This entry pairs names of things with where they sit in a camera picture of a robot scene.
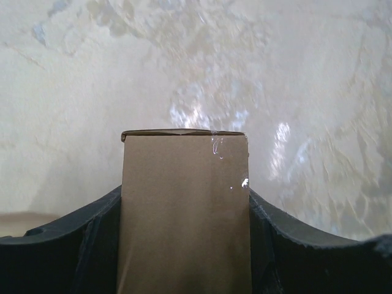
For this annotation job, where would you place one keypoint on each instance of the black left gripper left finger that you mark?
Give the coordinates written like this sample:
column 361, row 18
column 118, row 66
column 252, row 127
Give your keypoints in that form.
column 77, row 253

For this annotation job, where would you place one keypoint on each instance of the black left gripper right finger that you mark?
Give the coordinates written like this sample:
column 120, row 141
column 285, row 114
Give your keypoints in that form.
column 289, row 256

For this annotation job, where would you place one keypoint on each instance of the small cardboard box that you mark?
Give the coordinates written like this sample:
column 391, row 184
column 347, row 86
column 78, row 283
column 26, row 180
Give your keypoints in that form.
column 185, row 225

